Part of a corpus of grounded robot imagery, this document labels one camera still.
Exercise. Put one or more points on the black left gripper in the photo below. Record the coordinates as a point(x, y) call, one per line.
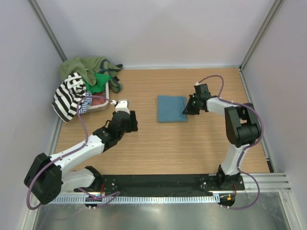
point(133, 122)

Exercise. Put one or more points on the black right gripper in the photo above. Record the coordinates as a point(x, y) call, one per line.
point(190, 110)

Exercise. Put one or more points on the black white striped tank top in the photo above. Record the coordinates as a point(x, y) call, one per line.
point(67, 96)

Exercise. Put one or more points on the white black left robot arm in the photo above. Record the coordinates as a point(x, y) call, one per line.
point(48, 176)

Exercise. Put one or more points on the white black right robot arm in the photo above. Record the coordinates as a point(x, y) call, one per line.
point(242, 130)

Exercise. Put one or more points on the red tank top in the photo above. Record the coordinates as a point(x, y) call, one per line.
point(98, 100)

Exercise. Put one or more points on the blue white striped tank top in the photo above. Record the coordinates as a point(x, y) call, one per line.
point(85, 103)

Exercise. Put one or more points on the bright green tank top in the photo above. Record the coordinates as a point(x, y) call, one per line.
point(100, 85)

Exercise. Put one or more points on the olive green tank top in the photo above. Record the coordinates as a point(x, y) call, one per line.
point(87, 66)

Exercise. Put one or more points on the white laundry basket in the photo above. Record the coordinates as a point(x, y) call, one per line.
point(103, 106)

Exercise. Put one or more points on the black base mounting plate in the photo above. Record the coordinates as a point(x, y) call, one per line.
point(165, 184)

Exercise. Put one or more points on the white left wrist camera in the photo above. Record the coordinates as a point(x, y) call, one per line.
point(121, 105)

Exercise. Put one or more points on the perforated cable duct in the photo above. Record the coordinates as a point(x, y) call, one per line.
point(86, 200)

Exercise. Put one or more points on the aluminium frame rail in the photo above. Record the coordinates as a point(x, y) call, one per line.
point(268, 182)

